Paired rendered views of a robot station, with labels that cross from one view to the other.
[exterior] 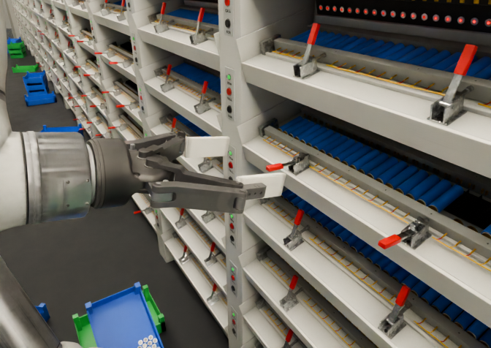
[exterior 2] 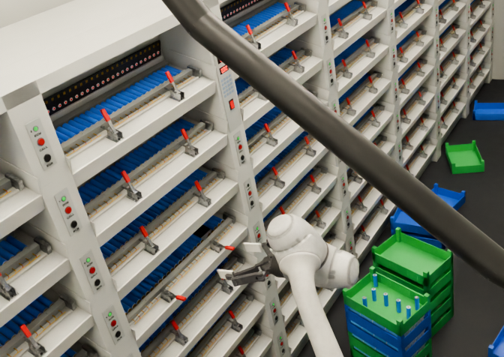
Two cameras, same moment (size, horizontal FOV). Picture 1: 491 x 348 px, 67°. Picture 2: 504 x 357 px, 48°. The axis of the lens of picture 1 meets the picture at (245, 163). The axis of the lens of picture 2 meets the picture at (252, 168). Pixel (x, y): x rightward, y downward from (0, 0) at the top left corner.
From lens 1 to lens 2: 177 cm
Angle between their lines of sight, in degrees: 92
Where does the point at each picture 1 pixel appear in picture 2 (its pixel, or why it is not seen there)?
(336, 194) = (190, 277)
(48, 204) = not seen: hidden behind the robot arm
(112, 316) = not seen: outside the picture
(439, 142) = (213, 209)
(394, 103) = (193, 216)
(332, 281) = (207, 316)
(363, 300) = (216, 301)
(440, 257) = (225, 241)
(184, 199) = not seen: hidden behind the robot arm
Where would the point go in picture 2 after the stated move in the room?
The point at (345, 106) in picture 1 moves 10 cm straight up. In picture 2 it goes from (184, 235) to (176, 209)
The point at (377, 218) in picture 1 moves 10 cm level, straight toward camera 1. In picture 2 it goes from (206, 260) to (235, 256)
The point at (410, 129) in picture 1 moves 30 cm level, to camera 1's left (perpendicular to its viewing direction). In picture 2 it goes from (205, 215) to (240, 262)
